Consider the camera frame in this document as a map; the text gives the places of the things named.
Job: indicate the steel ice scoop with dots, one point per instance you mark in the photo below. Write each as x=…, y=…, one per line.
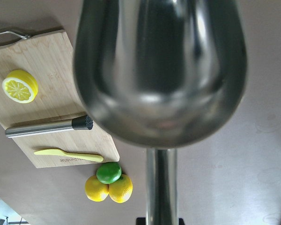
x=160, y=74

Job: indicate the steel muddler black tip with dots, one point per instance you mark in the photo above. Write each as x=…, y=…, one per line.
x=79, y=123

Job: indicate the yellow plastic knife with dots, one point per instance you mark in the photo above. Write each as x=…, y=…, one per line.
x=60, y=152

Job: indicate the green lime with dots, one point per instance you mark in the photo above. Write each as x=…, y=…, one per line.
x=109, y=172

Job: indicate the yellow lemon lower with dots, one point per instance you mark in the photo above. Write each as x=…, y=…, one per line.
x=121, y=190

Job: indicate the yellow lemon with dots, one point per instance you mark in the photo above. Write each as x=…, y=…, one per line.
x=95, y=190
x=121, y=190

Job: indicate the yellow lemon upper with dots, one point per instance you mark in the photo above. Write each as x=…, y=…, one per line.
x=95, y=190

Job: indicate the bamboo cutting board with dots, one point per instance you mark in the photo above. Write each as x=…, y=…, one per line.
x=49, y=59

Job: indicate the half lemon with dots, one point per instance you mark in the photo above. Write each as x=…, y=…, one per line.
x=20, y=86

